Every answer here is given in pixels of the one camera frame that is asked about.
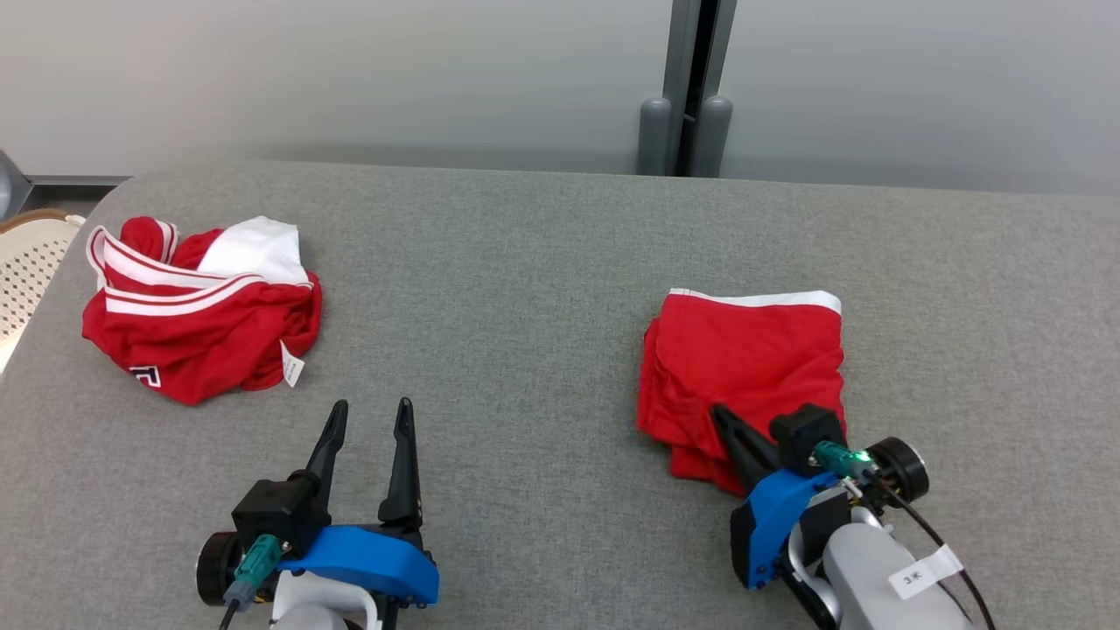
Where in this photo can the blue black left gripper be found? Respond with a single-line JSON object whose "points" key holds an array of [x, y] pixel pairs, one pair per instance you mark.
{"points": [[367, 560]]}

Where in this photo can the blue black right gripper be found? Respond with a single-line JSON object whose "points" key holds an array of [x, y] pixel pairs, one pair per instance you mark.
{"points": [[770, 516]]}

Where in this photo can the red garment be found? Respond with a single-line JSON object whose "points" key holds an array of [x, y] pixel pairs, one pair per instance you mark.
{"points": [[744, 367]]}

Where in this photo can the red jersey with white sleeves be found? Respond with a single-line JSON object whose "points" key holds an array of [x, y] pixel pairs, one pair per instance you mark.
{"points": [[201, 341]]}

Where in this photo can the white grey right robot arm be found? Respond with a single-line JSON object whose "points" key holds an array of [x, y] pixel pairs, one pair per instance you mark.
{"points": [[857, 569]]}

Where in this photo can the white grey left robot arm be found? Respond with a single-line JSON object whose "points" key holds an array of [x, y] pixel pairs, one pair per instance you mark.
{"points": [[315, 604]]}

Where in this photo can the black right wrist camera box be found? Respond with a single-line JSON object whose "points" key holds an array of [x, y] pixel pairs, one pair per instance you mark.
{"points": [[801, 429]]}

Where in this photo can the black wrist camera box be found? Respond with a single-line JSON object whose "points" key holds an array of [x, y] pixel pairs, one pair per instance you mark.
{"points": [[801, 429], [271, 512]]}

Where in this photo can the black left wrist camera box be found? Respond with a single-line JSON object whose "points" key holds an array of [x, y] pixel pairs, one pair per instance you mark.
{"points": [[271, 512]]}

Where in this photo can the grey cylindrical post foot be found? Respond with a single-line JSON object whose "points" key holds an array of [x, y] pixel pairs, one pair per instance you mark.
{"points": [[712, 140], [654, 140]]}

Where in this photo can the grey metal frame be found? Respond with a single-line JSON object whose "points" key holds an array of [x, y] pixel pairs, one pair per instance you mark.
{"points": [[13, 188]]}

